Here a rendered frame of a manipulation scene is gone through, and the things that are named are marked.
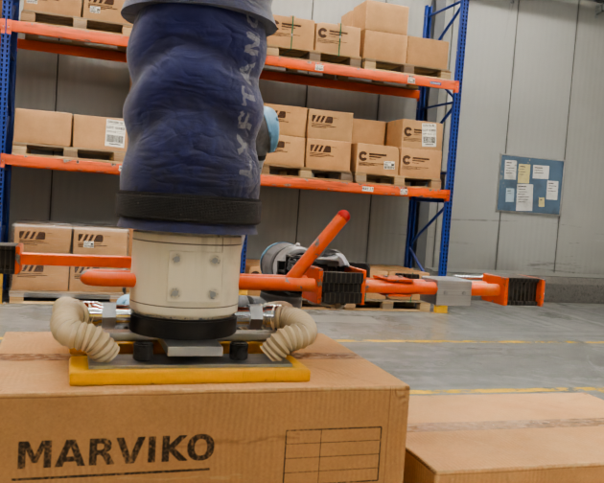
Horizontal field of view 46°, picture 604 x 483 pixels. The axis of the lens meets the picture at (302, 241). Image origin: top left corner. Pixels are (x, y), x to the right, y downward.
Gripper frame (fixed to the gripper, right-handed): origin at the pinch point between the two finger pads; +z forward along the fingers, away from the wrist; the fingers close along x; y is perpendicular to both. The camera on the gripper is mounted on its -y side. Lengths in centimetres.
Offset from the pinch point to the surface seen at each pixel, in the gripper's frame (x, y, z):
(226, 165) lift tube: 18.0, 24.0, 10.7
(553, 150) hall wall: 120, -663, -862
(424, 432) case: -25.5, -16.0, 2.1
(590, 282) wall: -86, -750, -854
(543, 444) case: -25.5, -35.0, 9.7
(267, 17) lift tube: 40.2, 19.1, 8.7
